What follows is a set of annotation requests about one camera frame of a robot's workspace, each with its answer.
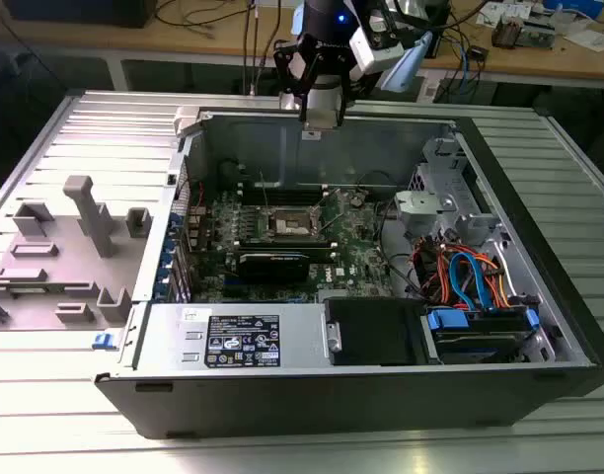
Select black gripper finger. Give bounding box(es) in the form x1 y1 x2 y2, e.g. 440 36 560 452
273 39 314 123
329 48 356 127

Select CPU with silver top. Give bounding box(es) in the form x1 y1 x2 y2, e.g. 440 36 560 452
301 109 343 133

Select metal socket cover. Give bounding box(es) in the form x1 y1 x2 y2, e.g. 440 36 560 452
309 187 343 232

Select black RAM slot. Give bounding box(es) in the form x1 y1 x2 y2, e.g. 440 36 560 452
238 193 329 206
237 238 335 251
236 247 337 262
238 182 329 196

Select CPU socket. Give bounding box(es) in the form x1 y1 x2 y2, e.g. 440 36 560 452
265 204 324 244

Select black tower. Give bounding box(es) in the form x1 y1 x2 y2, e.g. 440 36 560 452
426 0 452 58

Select grey case latch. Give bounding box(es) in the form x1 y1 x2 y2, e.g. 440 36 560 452
173 105 205 138

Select wooden desk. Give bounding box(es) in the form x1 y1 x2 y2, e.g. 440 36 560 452
0 0 604 93

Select silver drive cage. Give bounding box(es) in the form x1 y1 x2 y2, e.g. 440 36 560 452
393 135 561 364

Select green motherboard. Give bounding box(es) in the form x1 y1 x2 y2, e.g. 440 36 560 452
190 186 398 305

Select white printed sheet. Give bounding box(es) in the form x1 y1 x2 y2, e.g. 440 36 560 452
476 1 506 27

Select copper heat sink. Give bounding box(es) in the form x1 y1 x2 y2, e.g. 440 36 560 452
491 13 524 50

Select green circuit board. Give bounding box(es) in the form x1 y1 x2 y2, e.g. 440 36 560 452
520 18 561 49

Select black graphics card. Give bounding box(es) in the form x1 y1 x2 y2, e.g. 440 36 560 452
236 251 312 285

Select large black box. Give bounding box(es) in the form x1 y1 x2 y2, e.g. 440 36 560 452
5 0 158 29

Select blue box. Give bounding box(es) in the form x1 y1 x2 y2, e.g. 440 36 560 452
542 0 604 21

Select white paper sheet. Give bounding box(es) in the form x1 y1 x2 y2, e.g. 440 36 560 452
562 28 604 53

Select black drive box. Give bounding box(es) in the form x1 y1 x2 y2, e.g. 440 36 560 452
323 297 429 367

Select grey parts rack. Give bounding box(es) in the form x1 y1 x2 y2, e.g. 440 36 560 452
0 175 153 332

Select hard disk in blue carrier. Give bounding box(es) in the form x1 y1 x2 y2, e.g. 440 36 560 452
419 304 543 365

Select silver power supply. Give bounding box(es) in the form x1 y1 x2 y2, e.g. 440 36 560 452
132 301 331 371

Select black open PC case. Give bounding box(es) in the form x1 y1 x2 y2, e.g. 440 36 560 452
93 106 604 440

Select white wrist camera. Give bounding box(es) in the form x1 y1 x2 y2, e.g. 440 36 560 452
348 9 408 73

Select black looped wire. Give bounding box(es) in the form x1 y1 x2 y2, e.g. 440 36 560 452
354 169 398 193

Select blue network cable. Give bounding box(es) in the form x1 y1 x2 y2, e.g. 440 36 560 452
448 38 477 103

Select thin red wire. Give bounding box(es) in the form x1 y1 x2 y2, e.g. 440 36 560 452
176 177 206 211

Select blue flat wire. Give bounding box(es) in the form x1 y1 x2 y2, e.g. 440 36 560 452
448 251 496 312

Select orange wire bundle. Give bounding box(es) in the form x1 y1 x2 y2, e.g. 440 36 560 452
412 236 511 310

